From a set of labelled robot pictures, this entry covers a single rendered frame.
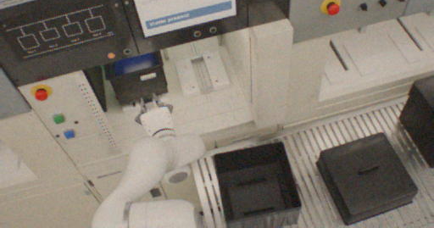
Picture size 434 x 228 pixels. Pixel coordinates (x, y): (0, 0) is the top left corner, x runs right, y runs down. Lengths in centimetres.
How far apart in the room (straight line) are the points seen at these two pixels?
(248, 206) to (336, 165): 38
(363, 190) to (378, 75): 57
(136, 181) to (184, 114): 94
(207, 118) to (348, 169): 61
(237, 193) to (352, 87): 68
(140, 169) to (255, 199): 87
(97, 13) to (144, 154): 46
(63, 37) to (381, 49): 143
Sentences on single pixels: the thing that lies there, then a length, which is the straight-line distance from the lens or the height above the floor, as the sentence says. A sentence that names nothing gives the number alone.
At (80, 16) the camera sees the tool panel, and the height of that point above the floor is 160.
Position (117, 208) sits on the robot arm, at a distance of 88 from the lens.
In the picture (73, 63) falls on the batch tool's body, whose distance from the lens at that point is 131.
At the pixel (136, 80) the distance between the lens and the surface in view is 169.
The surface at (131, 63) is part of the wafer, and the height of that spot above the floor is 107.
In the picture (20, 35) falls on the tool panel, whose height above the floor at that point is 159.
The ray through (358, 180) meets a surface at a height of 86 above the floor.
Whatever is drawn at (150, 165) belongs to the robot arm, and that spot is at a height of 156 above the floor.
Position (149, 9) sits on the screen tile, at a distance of 119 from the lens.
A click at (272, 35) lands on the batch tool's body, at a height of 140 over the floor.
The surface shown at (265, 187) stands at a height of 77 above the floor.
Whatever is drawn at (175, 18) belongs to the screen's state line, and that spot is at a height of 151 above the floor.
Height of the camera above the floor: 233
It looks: 54 degrees down
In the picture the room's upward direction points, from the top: 9 degrees counter-clockwise
